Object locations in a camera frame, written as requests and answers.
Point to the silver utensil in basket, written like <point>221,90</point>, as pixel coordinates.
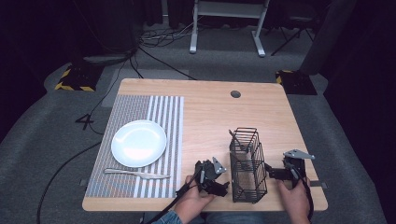
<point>235,139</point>

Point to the person's right hand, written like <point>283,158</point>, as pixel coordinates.
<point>294,200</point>

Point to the grey slanted column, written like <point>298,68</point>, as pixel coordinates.
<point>327,37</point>

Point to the black tripod stand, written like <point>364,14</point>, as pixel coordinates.
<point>294,29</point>

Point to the black yellow striped base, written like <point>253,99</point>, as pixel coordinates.
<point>77,79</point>
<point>295,82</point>

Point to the person's denim lap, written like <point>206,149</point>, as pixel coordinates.
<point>233,218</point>

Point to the grey flat stand base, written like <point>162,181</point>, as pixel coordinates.
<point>107,59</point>

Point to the person's left denim sleeve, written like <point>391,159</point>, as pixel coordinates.
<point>169,218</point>

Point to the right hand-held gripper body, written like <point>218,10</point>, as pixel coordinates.
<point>296,166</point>

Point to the grey table grommet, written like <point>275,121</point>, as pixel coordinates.
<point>235,94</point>

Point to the white round plate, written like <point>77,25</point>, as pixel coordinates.
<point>138,143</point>

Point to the grey striped placemat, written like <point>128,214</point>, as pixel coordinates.
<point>168,130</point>

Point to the person's left hand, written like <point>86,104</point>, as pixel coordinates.
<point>192,202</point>

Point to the white metal desk frame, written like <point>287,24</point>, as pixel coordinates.
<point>229,9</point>

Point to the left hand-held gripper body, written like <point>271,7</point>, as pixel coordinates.
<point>208,172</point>

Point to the silver table knife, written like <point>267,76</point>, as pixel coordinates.
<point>137,173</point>

